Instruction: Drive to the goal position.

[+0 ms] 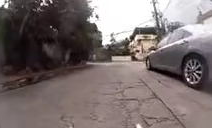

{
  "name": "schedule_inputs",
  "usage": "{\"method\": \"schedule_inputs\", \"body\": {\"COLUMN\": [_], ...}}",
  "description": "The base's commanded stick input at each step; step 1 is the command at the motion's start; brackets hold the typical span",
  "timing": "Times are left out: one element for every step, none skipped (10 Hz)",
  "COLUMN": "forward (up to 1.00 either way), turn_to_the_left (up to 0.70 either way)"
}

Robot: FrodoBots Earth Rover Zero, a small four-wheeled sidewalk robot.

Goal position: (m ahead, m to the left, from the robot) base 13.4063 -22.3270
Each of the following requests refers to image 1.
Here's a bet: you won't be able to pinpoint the grey concrete road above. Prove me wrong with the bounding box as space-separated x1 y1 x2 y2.
0 60 212 128

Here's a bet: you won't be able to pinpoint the cream building with dark roof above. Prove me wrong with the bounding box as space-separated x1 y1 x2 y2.
128 26 160 62

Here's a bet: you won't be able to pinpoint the row of trees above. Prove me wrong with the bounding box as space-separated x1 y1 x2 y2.
0 0 112 76

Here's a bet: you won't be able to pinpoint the utility pole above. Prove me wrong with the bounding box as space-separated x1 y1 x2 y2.
150 0 164 41

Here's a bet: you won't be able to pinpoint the kerb strip with debris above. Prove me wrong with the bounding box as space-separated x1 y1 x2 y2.
0 63 92 96

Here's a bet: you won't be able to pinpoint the silver car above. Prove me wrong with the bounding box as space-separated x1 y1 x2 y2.
145 23 212 90

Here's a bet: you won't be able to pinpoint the low white wall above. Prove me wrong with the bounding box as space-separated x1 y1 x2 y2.
110 55 133 63

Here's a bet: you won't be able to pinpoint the overhead wires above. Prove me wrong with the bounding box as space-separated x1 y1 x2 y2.
102 0 175 40

